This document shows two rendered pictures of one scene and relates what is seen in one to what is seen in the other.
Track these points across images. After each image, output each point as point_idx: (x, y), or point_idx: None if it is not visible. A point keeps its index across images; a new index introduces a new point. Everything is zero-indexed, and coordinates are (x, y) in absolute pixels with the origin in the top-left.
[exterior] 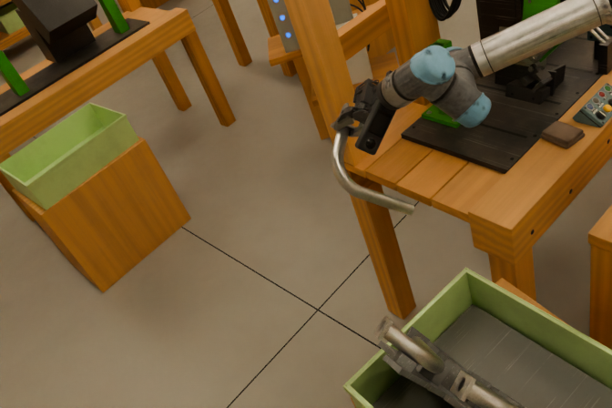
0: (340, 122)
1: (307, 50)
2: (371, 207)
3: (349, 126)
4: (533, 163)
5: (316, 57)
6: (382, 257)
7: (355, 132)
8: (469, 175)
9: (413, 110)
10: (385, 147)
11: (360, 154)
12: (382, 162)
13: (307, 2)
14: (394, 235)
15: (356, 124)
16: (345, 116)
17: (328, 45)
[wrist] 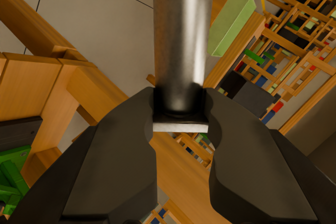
0: (263, 132)
1: (190, 161)
2: (39, 35)
3: (172, 125)
4: None
5: (180, 161)
6: None
7: (148, 116)
8: None
9: (45, 143)
10: (52, 98)
11: (76, 80)
12: (45, 82)
13: (231, 223)
14: (3, 21)
15: (96, 109)
16: (331, 213)
17: (174, 180)
